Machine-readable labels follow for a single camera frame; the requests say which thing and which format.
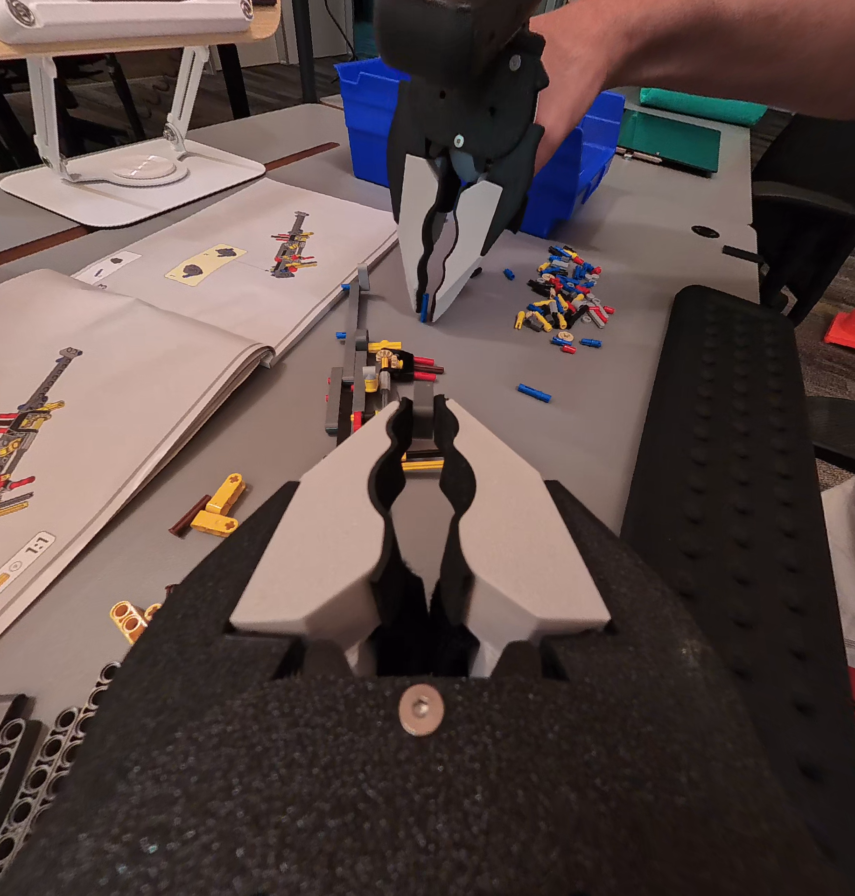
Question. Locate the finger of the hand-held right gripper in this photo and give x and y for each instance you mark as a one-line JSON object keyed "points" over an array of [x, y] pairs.
{"points": [[473, 231], [413, 196]]}

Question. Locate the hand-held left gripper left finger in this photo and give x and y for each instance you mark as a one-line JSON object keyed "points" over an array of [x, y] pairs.
{"points": [[301, 553]]}

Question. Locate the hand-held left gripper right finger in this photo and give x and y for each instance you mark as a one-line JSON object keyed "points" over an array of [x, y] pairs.
{"points": [[532, 553]]}

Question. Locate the pile of small lego pins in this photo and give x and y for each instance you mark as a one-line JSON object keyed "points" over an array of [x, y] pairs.
{"points": [[564, 294]]}

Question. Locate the grey lego beam assembly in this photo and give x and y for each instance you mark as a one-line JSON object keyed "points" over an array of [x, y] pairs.
{"points": [[357, 364]]}

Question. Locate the small grey connector piece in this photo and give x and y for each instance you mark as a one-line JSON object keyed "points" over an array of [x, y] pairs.
{"points": [[422, 413]]}

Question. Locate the lego instruction booklet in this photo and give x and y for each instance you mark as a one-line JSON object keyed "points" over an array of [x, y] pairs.
{"points": [[119, 364]]}

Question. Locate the person's right forearm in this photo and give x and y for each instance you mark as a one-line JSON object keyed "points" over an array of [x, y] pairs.
{"points": [[749, 49]]}

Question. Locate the yellow lego axle connector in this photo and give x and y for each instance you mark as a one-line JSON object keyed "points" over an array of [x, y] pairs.
{"points": [[214, 523]]}

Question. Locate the short brown lego axle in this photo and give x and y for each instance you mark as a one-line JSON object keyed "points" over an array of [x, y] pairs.
{"points": [[188, 516]]}

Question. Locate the yellow three-hole lego beam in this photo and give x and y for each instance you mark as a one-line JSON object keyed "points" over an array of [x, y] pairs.
{"points": [[130, 619]]}

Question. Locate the person's right hand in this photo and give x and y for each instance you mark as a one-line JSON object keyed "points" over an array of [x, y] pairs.
{"points": [[581, 63]]}

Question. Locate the blue storage bin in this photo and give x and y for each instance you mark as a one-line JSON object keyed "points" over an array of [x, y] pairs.
{"points": [[364, 126]]}

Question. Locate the yellow angled technic beams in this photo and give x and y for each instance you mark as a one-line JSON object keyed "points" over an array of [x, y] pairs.
{"points": [[226, 493]]}

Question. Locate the black perforated panel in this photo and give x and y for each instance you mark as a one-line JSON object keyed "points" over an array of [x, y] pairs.
{"points": [[728, 490]]}

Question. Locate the teal folded cloth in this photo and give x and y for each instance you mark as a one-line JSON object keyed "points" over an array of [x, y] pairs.
{"points": [[700, 108]]}

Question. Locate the black office chair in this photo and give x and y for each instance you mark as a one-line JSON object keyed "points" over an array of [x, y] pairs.
{"points": [[812, 210]]}

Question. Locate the pile of black grey beams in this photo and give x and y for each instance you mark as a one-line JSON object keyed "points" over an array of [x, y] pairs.
{"points": [[21, 770]]}

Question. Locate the white desk stand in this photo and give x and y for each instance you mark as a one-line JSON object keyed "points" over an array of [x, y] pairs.
{"points": [[42, 105]]}

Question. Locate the orange plastic cone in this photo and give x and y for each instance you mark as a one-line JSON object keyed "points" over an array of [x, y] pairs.
{"points": [[854, 325]]}

